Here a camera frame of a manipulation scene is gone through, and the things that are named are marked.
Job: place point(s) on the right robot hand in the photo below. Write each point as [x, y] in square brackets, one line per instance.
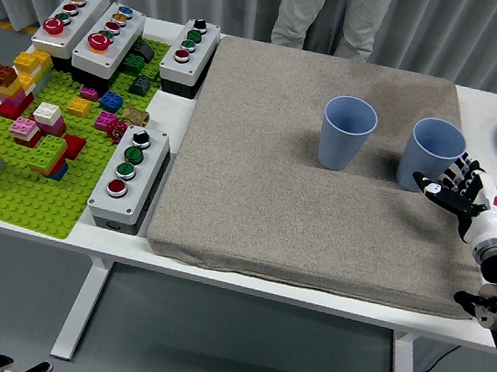
[488, 210]

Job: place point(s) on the blue ribbed plastic cup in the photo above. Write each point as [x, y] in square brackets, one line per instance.
[341, 153]
[418, 163]

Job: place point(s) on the green studded baseplate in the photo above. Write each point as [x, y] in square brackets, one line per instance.
[19, 204]

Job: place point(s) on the green orange blue brick stack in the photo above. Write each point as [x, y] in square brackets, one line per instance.
[49, 155]

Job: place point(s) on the four-button control box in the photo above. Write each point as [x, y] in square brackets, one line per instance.
[141, 189]
[198, 63]

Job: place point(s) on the red toy brick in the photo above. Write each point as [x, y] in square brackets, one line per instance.
[74, 147]

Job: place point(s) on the grey-brown fabric mat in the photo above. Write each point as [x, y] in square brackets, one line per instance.
[255, 173]

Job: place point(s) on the pink and red brick stack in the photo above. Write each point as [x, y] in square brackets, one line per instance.
[25, 129]

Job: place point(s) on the white and pink brick stack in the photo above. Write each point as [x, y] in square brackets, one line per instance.
[50, 116]

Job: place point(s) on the yellow toy brick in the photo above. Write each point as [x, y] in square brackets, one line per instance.
[79, 107]

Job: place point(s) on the yellow brown red brick tower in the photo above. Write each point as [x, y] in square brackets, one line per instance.
[21, 89]

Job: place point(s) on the person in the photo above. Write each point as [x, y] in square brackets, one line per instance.
[301, 8]

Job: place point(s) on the brass pipe fitting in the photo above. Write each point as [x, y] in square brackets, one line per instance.
[135, 117]

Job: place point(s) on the small magenta toy brick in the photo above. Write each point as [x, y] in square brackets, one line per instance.
[89, 93]

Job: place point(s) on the blue toy brick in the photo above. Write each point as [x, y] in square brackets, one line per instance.
[111, 102]

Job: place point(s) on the grey sloped brick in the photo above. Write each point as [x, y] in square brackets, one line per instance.
[140, 86]

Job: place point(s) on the dark green toy brick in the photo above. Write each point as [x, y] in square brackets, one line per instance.
[133, 64]

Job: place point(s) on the yellow black floor tape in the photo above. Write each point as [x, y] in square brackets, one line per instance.
[7, 25]

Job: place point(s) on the dark grey curved brick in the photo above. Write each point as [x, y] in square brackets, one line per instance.
[145, 51]

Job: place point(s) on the five-button control box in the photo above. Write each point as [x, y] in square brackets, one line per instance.
[82, 26]
[125, 41]

